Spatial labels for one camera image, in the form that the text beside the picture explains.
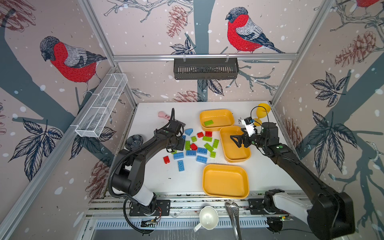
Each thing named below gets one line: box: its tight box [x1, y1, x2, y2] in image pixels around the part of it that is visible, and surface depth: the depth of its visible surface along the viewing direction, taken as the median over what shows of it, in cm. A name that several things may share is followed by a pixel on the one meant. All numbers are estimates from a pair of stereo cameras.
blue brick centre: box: [186, 150, 197, 156], surface depth 94 cm
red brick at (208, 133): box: [205, 131, 213, 137], surface depth 103 cm
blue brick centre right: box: [197, 147, 208, 155], surface depth 94 cm
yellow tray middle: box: [219, 125, 251, 163], surface depth 94 cm
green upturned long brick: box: [185, 140, 191, 151], surface depth 99 cm
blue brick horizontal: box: [173, 152, 184, 160], surface depth 94 cm
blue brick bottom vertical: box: [177, 160, 185, 172], surface depth 89 cm
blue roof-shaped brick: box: [184, 128, 194, 136], surface depth 103 cm
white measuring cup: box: [193, 206, 219, 232], surface depth 71 cm
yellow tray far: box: [199, 109, 235, 132], surface depth 112 cm
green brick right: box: [213, 139, 220, 149], surface depth 100 cm
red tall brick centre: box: [190, 143, 198, 151], surface depth 96 cm
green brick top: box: [202, 136, 213, 142], surface depth 102 cm
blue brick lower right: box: [196, 155, 208, 164], surface depth 91 cm
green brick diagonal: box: [203, 142, 214, 152], surface depth 97 cm
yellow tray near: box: [202, 164, 250, 199], surface depth 83 cm
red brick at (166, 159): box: [163, 155, 171, 164], surface depth 92 cm
